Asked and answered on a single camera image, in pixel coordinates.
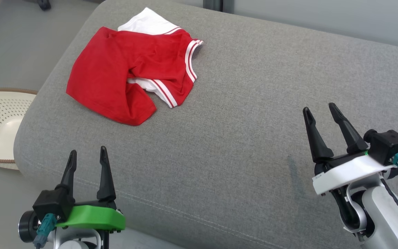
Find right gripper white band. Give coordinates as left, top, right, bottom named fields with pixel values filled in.
left=303, top=103, right=396, bottom=196

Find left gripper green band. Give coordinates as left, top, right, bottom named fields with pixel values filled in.
left=56, top=147, right=126, bottom=231

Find red basketball jersey number 23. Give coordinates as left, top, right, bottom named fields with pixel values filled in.
left=66, top=7, right=204, bottom=127

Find grey fabric sofa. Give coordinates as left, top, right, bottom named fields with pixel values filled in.
left=13, top=0, right=398, bottom=249

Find teal left camera cable connector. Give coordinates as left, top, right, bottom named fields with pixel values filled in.
left=33, top=213, right=57, bottom=248

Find grey partition post rounded feet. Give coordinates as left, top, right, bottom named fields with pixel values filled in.
left=203, top=0, right=235, bottom=13

